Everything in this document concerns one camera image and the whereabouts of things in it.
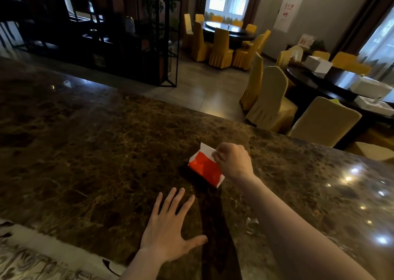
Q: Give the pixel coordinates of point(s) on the black metal shelf divider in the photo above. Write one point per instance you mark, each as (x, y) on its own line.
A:
(123, 43)

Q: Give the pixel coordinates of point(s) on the person's right hand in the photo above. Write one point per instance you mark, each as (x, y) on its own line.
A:
(235, 161)

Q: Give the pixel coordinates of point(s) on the patterned white cloth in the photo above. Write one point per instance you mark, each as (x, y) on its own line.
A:
(46, 258)

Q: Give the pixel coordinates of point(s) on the brown curtain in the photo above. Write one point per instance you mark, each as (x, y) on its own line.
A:
(357, 15)
(254, 3)

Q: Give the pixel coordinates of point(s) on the small standing sign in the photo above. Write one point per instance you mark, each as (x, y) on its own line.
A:
(306, 41)

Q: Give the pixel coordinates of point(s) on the person's right fingers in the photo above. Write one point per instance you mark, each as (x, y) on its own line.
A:
(220, 154)

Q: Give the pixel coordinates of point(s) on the person's left hand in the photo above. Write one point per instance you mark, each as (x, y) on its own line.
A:
(163, 233)

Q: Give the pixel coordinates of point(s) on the person's left little finger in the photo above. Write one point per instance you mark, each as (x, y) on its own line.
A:
(157, 205)

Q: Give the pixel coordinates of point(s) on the person's right forearm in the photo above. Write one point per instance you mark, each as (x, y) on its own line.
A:
(292, 236)

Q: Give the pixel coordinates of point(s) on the white wall poster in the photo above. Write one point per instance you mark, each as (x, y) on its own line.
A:
(288, 12)

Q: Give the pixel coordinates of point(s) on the person's left thumb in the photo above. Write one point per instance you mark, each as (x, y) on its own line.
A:
(194, 242)

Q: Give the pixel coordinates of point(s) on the group of yellow covered chairs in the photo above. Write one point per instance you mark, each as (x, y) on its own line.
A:
(220, 50)
(272, 101)

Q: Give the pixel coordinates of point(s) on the person's left forearm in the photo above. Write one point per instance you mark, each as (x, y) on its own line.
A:
(141, 267)

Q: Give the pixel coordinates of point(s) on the small clear plastic scrap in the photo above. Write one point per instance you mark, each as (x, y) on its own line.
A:
(251, 222)

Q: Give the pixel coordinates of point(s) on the green potted plant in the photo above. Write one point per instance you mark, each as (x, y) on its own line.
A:
(318, 45)

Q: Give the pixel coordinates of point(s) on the round dark dining table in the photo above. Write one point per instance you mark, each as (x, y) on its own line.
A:
(237, 36)
(307, 77)

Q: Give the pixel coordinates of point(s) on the dark glass turntable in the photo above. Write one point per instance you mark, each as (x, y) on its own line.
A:
(223, 27)
(341, 80)

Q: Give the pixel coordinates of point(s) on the person's left middle finger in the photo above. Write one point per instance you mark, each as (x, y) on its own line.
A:
(178, 200)

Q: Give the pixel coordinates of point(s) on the white cardboard box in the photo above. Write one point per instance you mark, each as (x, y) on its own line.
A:
(318, 64)
(371, 87)
(374, 106)

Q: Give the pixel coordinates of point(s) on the white sheer curtain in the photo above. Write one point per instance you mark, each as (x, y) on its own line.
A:
(380, 46)

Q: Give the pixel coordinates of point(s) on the red tissue packet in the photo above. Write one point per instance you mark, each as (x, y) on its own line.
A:
(205, 167)

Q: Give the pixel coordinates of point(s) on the bright glass door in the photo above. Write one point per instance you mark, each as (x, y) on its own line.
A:
(229, 0)

